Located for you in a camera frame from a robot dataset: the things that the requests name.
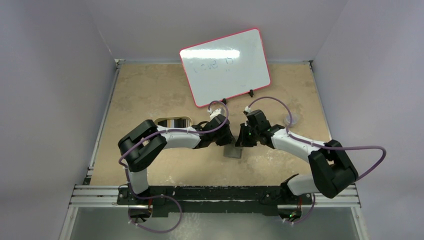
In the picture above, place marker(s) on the aluminium frame rail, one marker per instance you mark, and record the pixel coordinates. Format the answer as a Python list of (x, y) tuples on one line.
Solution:
[(119, 196)]

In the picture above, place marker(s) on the beige plastic tray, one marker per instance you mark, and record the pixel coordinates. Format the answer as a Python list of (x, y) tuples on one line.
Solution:
[(162, 118)]

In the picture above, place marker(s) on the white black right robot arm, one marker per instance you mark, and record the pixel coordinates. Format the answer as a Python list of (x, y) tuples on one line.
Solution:
[(332, 171)]

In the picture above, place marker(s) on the small clear plastic cup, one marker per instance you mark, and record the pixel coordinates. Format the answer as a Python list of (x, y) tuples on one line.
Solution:
[(291, 120)]

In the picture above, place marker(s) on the grey leather card holder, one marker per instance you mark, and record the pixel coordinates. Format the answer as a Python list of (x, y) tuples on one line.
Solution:
[(232, 151)]

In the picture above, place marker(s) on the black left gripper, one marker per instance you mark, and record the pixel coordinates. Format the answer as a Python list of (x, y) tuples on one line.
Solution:
[(227, 140)]

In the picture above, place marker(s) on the red framed whiteboard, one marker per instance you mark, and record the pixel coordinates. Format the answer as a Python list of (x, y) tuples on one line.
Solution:
[(226, 67)]

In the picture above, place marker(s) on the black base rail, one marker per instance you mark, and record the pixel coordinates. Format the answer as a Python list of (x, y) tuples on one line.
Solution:
[(164, 211)]

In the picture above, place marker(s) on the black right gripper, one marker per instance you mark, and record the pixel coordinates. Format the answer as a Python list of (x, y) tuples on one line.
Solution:
[(244, 138)]

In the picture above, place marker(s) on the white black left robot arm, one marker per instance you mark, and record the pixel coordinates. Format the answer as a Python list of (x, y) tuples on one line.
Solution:
[(143, 144)]

